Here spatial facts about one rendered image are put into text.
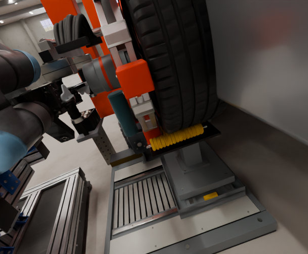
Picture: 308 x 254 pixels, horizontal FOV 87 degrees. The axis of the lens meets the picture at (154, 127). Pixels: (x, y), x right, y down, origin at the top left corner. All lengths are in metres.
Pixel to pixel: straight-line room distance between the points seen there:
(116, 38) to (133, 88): 0.14
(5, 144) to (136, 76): 0.26
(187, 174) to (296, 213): 0.54
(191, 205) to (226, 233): 0.18
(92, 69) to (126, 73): 0.33
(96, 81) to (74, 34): 0.21
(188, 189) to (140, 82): 0.65
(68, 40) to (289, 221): 1.17
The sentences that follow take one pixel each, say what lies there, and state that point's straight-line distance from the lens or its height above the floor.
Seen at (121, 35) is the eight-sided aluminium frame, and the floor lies 0.95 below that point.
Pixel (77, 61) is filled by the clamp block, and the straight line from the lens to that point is 0.92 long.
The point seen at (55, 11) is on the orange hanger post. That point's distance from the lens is 1.26.
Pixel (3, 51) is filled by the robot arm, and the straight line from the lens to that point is 0.44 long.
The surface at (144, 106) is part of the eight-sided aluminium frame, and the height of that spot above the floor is 0.75.
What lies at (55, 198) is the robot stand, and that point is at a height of 0.21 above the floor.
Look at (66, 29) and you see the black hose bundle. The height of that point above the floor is 1.01.
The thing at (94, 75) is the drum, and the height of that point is 0.87.
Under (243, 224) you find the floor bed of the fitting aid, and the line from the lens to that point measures 0.96.
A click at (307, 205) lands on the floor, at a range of 1.18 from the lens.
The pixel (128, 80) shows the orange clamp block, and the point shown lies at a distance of 0.39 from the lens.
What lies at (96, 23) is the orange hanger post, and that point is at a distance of 3.16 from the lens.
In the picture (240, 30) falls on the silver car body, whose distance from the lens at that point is 0.32.
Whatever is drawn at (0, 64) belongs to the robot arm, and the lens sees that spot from 0.38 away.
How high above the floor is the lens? 0.92
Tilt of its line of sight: 28 degrees down
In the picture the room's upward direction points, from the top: 19 degrees counter-clockwise
